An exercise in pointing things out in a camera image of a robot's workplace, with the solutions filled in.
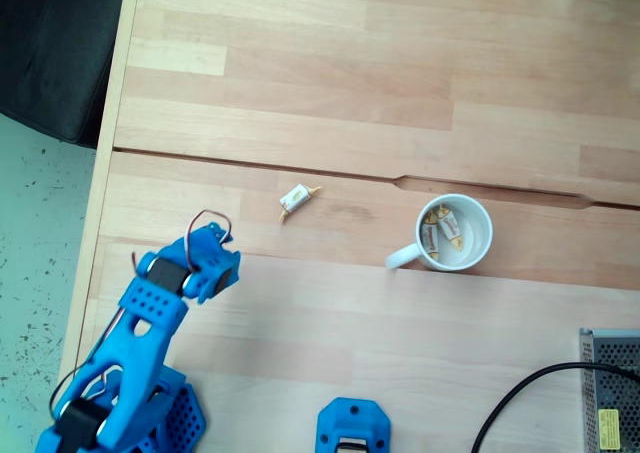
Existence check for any perforated metal power supply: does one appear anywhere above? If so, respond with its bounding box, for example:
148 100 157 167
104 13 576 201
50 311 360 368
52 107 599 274
578 327 640 453

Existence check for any yellow white sweet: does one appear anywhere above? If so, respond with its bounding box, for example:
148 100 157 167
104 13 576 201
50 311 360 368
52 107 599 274
278 183 324 224
433 203 466 252
421 210 442 264

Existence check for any white printed mug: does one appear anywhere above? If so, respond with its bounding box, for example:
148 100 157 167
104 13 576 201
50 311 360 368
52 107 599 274
384 193 495 273

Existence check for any pale wooden base board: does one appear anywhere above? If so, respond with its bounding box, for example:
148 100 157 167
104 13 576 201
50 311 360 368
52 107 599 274
77 240 640 453

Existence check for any black cushioned seat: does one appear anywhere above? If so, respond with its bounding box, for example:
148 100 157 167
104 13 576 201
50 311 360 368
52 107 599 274
0 0 129 149

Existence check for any blue post mount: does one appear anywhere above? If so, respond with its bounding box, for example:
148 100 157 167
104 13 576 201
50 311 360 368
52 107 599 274
317 397 392 453

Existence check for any black power cable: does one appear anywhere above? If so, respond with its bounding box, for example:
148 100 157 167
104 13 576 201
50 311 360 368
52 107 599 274
472 362 640 453

